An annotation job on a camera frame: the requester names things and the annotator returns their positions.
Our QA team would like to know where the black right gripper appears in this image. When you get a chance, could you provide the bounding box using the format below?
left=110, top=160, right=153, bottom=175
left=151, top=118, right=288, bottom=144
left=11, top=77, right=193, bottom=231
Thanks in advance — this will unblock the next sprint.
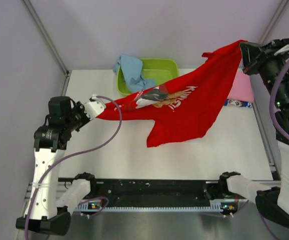
left=237, top=36, right=289, bottom=108

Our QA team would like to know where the red printed t shirt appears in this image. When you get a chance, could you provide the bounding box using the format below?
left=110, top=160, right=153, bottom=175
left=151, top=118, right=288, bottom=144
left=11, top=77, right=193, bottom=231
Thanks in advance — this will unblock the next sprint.
left=99, top=40, right=242, bottom=148

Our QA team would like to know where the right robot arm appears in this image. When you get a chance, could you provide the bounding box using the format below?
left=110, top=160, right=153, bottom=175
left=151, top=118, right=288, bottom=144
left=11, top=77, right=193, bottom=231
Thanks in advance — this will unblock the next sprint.
left=217, top=38, right=289, bottom=228

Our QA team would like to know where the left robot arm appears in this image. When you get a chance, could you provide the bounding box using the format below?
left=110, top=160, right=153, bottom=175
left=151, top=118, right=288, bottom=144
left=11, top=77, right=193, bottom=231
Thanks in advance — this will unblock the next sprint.
left=16, top=96, right=105, bottom=236

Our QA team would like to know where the pink folded t shirt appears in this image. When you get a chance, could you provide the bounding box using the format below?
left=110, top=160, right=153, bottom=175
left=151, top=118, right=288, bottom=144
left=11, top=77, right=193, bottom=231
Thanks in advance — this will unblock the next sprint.
left=227, top=69, right=254, bottom=103

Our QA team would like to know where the blue printed folded t shirt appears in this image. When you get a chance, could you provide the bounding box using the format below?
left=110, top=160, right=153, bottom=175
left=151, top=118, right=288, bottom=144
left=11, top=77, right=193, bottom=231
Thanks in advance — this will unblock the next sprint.
left=224, top=99, right=253, bottom=108

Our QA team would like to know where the light blue t shirt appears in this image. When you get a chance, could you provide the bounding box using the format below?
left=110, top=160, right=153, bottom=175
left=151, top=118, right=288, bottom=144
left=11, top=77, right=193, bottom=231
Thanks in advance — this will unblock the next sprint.
left=113, top=54, right=157, bottom=93

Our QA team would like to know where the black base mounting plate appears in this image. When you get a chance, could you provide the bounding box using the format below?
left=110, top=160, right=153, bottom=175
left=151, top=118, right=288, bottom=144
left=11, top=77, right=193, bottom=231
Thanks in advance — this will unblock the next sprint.
left=58, top=177, right=238, bottom=208

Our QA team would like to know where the green plastic basin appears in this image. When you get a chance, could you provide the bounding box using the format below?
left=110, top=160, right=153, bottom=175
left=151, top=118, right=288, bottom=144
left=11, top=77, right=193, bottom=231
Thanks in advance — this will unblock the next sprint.
left=116, top=58, right=180, bottom=97

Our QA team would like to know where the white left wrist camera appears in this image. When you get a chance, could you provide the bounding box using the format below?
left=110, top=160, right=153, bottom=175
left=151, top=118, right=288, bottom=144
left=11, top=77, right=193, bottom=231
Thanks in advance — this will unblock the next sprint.
left=82, top=94, right=106, bottom=121

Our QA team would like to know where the aluminium frame post right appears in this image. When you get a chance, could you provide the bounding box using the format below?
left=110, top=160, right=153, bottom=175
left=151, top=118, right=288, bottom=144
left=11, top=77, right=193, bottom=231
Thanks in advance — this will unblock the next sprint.
left=258, top=0, right=289, bottom=44

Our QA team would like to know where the aluminium frame post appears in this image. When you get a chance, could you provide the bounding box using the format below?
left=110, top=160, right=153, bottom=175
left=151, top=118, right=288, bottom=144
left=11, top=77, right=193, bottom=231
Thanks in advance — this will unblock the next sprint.
left=258, top=0, right=289, bottom=44
left=21, top=0, right=70, bottom=76

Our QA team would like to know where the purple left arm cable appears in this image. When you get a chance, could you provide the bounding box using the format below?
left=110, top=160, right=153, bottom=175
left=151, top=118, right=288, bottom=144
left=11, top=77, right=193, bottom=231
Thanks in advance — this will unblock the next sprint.
left=24, top=95, right=123, bottom=240

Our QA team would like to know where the aluminium frame post left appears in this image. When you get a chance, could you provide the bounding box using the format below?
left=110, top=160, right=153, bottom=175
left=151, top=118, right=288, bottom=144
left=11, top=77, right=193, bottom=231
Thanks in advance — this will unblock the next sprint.
left=21, top=0, right=70, bottom=76

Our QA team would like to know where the grey slotted cable duct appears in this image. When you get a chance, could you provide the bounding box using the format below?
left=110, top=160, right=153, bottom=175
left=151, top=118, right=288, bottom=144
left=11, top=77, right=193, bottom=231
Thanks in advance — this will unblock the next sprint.
left=77, top=199, right=248, bottom=213

